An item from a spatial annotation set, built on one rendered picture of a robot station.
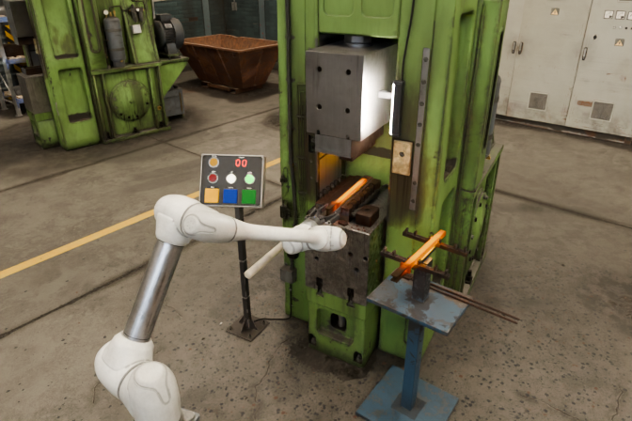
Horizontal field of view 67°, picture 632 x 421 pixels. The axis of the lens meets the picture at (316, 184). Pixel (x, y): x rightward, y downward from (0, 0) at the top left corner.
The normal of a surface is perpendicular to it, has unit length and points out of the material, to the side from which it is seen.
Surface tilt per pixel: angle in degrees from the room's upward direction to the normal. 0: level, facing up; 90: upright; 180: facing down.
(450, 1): 90
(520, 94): 90
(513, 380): 0
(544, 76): 90
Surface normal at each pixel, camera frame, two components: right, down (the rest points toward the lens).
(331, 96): -0.49, 0.37
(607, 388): 0.00, -0.91
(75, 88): 0.68, 0.30
